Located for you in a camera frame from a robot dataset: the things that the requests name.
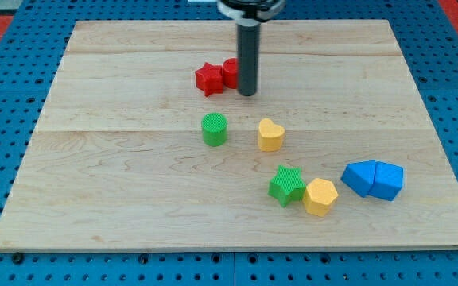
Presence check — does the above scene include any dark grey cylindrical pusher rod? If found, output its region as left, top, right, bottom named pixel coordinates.
left=236, top=25, right=260, bottom=96

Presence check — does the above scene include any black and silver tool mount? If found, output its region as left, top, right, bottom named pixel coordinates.
left=216, top=0, right=285, bottom=27

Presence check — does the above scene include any yellow heart block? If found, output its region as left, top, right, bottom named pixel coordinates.
left=258, top=118, right=285, bottom=152

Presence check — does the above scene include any red cylinder block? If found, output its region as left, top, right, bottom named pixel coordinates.
left=222, top=58, right=238, bottom=89

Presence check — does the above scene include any red star block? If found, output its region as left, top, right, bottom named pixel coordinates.
left=195, top=62, right=223, bottom=97

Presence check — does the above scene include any green cylinder block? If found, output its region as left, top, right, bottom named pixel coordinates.
left=201, top=113, right=227, bottom=147

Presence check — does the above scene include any light wooden board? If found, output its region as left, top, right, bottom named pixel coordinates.
left=0, top=20, right=458, bottom=253

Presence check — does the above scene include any green star block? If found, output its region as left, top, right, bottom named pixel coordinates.
left=268, top=165, right=306, bottom=207

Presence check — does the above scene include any yellow hexagon block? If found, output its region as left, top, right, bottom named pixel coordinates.
left=302, top=178, right=339, bottom=217

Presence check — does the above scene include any blue triangular block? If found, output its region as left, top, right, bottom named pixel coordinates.
left=341, top=160, right=377, bottom=198

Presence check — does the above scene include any blue pentagon block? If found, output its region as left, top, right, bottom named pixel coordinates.
left=368, top=161, right=404, bottom=201

